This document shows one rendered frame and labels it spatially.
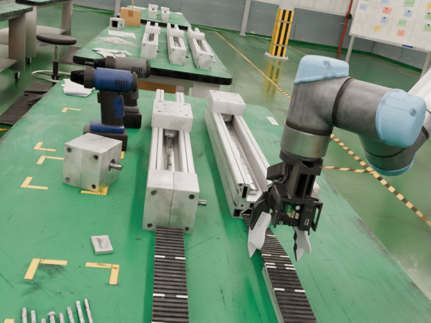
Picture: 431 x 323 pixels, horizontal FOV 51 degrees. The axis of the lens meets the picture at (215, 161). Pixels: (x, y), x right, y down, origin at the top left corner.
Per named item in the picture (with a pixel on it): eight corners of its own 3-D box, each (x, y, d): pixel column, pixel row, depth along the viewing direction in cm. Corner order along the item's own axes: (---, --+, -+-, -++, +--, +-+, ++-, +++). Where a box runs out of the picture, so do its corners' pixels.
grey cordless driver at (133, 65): (144, 129, 148) (152, 62, 141) (81, 124, 143) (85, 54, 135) (142, 122, 155) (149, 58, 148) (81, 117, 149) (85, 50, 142)
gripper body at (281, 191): (270, 231, 73) (287, 161, 69) (260, 207, 81) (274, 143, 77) (316, 235, 74) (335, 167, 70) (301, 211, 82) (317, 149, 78)
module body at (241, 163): (274, 222, 102) (283, 187, 99) (231, 217, 100) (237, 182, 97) (229, 121, 176) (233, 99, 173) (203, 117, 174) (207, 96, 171)
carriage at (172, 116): (189, 141, 127) (193, 118, 124) (149, 136, 125) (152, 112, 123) (187, 124, 141) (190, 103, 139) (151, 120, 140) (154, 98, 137)
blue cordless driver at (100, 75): (130, 152, 127) (138, 75, 120) (55, 147, 121) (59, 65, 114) (128, 143, 134) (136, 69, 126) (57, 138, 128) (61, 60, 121)
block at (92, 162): (108, 195, 100) (111, 156, 97) (62, 182, 103) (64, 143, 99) (127, 180, 110) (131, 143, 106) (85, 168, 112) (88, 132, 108)
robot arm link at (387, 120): (431, 122, 69) (362, 103, 75) (428, 85, 60) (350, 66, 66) (410, 168, 68) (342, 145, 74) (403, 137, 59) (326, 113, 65)
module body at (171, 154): (190, 213, 99) (195, 177, 96) (143, 209, 97) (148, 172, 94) (180, 115, 173) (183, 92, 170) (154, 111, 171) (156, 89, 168)
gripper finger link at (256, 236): (240, 265, 77) (269, 222, 74) (235, 247, 82) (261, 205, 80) (256, 272, 78) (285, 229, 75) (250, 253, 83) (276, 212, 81)
